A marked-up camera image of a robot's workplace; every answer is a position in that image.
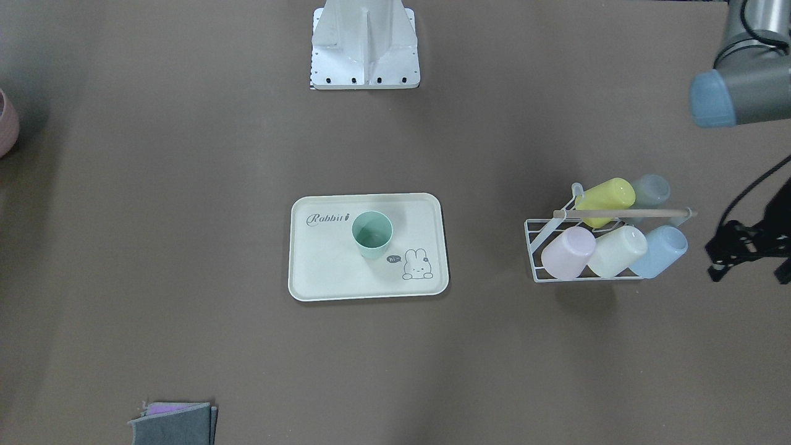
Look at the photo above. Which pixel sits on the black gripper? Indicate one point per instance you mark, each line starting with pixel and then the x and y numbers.
pixel 780 217

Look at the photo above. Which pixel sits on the green cup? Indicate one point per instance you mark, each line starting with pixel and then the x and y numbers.
pixel 372 231

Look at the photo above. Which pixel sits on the cream rabbit serving tray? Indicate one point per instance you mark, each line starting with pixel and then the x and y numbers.
pixel 325 263

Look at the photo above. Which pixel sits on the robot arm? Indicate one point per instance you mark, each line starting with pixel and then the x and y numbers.
pixel 748 83

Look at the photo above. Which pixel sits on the blue cup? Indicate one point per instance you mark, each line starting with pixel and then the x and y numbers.
pixel 666 244

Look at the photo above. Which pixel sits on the grey cup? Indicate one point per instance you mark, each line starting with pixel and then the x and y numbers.
pixel 651 191

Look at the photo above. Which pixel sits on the cream cup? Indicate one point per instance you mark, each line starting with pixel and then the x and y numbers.
pixel 617 250

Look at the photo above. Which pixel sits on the yellow cup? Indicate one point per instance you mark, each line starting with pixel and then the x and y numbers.
pixel 613 194

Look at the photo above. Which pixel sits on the pink cup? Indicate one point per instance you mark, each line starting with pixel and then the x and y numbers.
pixel 566 256

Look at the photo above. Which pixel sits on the folded grey cloth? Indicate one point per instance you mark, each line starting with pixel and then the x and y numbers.
pixel 175 423

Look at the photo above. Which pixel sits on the wooden rack handle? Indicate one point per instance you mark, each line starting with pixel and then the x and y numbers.
pixel 686 213

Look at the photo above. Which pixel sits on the white wire cup rack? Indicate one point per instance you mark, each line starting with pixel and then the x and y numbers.
pixel 539 232

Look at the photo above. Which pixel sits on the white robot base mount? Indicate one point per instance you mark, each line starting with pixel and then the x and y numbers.
pixel 364 45

